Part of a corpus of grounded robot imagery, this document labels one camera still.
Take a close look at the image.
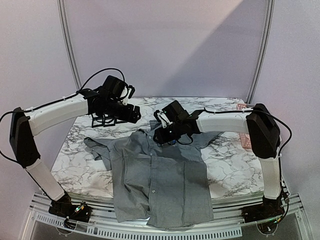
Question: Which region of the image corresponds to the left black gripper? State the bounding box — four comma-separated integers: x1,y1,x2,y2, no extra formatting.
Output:
104,99,142,124

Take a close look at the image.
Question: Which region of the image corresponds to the grey button shirt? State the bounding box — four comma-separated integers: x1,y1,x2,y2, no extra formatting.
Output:
84,126,220,229

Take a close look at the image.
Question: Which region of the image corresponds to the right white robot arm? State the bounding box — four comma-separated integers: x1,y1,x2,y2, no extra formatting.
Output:
153,100,282,218

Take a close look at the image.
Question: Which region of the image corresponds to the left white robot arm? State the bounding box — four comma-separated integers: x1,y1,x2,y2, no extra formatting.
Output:
9,89,141,217

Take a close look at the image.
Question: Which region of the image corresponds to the black display box middle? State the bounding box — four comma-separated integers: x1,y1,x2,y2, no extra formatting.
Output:
102,115,116,127

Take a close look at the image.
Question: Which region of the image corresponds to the pink plastic basket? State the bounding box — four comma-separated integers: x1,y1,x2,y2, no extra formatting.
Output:
236,103,252,152

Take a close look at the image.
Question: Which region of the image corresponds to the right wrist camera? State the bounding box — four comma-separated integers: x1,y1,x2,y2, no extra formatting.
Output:
153,110,173,129

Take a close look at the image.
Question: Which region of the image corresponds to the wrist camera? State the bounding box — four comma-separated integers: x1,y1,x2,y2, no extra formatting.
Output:
153,110,173,129
120,85,135,105

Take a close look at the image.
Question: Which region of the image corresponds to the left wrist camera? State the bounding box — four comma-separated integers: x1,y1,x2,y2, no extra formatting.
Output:
120,85,135,105

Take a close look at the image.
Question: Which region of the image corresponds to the right wall aluminium post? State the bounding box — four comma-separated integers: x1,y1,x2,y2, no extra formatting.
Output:
245,0,275,104

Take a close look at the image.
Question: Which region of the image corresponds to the wall aluminium post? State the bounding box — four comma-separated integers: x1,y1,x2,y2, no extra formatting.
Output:
57,0,82,90
245,0,275,104

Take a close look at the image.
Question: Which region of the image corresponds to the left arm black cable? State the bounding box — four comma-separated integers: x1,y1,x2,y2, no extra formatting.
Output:
0,66,126,163

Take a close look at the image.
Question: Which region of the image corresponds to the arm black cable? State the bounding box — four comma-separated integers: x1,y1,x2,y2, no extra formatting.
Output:
0,66,126,163
203,107,293,156

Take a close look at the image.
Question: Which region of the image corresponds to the aluminium front rail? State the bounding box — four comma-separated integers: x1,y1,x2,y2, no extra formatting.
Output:
19,193,315,240

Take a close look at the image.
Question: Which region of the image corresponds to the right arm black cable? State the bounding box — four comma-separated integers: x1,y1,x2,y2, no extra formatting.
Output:
203,107,293,156

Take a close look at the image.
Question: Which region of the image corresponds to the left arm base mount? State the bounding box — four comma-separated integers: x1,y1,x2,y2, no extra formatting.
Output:
48,201,93,223

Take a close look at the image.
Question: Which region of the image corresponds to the left wall aluminium post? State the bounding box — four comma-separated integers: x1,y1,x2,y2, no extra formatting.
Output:
57,0,82,90

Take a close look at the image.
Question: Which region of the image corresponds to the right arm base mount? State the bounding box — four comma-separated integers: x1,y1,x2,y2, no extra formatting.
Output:
241,203,285,223

